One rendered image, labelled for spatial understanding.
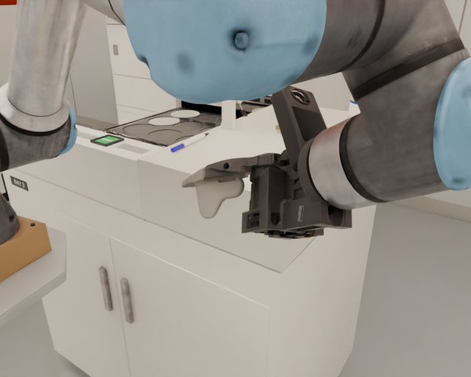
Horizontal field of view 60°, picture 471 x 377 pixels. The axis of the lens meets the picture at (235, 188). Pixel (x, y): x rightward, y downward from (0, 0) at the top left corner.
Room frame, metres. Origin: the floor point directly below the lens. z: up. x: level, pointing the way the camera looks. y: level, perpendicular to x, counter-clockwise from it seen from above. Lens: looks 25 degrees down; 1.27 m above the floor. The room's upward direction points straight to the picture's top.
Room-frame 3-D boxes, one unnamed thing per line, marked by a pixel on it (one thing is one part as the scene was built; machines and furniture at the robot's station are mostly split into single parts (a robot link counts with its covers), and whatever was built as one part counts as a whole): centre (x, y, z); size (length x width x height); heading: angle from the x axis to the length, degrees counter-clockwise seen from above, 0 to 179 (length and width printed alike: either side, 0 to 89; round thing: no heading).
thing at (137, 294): (1.12, 0.14, 0.41); 0.96 x 0.64 x 0.82; 56
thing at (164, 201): (0.95, -0.11, 0.89); 0.62 x 0.35 x 0.14; 146
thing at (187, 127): (1.25, 0.15, 0.90); 0.34 x 0.34 x 0.01; 56
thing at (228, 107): (1.02, 0.01, 1.03); 0.06 x 0.04 x 0.13; 146
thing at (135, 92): (1.55, 0.18, 1.02); 0.81 x 0.03 x 0.40; 56
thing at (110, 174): (0.99, 0.41, 0.89); 0.55 x 0.09 x 0.14; 56
